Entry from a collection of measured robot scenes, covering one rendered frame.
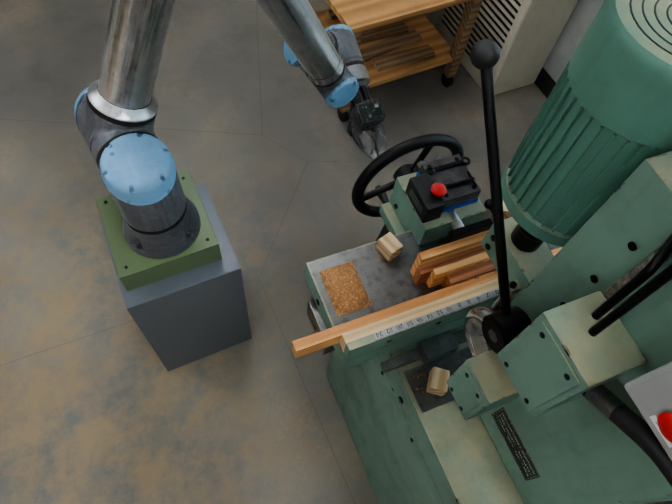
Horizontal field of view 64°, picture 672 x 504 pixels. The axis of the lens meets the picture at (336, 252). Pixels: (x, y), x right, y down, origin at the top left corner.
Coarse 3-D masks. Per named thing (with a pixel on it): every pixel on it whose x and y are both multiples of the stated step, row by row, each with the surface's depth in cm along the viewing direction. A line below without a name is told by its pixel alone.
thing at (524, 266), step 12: (492, 228) 92; (492, 240) 93; (492, 252) 95; (516, 252) 89; (528, 252) 90; (540, 252) 90; (516, 264) 89; (528, 264) 88; (540, 264) 89; (516, 276) 90; (528, 276) 87
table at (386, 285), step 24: (384, 216) 116; (408, 240) 109; (312, 264) 104; (336, 264) 105; (360, 264) 105; (384, 264) 106; (408, 264) 106; (312, 288) 105; (384, 288) 103; (408, 288) 103; (432, 288) 104; (360, 312) 100; (432, 336) 105; (360, 360) 99
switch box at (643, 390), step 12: (648, 372) 50; (660, 372) 48; (636, 384) 51; (648, 384) 50; (660, 384) 48; (636, 396) 52; (648, 396) 50; (660, 396) 49; (648, 408) 50; (660, 408) 49; (648, 420) 51
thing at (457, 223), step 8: (456, 216) 105; (456, 224) 104; (472, 224) 100; (480, 224) 101; (488, 224) 101; (456, 232) 99; (464, 232) 99; (472, 232) 101; (480, 232) 102; (448, 240) 101
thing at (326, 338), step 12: (552, 252) 106; (480, 276) 102; (444, 288) 100; (456, 288) 100; (468, 288) 100; (420, 300) 98; (432, 300) 98; (384, 312) 96; (396, 312) 96; (348, 324) 95; (360, 324) 95; (312, 336) 93; (324, 336) 93; (336, 336) 93; (300, 348) 92; (312, 348) 93
